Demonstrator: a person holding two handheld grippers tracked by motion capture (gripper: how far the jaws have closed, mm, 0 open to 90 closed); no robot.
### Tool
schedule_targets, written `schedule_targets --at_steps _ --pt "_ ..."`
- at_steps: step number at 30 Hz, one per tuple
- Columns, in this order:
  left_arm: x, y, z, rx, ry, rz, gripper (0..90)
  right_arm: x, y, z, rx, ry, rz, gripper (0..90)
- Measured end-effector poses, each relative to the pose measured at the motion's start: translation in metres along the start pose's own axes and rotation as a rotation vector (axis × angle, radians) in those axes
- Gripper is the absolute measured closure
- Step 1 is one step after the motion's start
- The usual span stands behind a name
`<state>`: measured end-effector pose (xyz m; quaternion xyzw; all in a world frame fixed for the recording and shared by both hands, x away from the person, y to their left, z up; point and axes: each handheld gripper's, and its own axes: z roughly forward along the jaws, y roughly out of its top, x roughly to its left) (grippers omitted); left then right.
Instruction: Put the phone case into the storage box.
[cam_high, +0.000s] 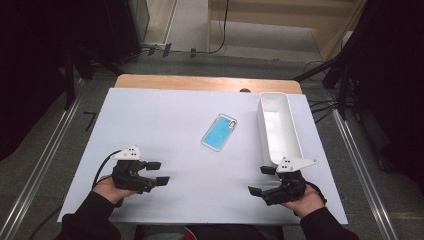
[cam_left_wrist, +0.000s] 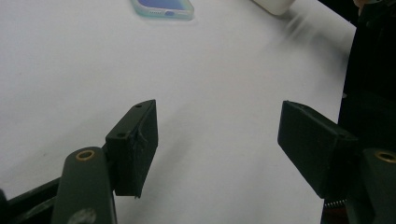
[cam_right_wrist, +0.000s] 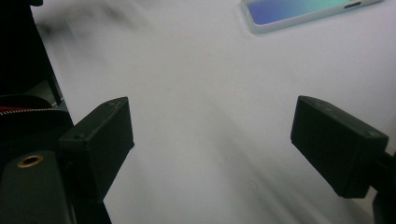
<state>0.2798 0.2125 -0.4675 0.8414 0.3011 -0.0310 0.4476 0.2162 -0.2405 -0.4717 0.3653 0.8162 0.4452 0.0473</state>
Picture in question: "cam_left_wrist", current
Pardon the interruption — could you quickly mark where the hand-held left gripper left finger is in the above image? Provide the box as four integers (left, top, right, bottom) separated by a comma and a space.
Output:
105, 99, 159, 199

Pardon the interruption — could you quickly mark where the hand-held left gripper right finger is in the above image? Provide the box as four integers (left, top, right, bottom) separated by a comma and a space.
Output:
277, 100, 360, 200

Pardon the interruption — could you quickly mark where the iridescent translucent phone case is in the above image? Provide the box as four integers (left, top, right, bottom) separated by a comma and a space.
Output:
130, 0, 195, 21

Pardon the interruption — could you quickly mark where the long white plastic holder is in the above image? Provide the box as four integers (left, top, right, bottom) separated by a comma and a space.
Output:
251, 0, 295, 16

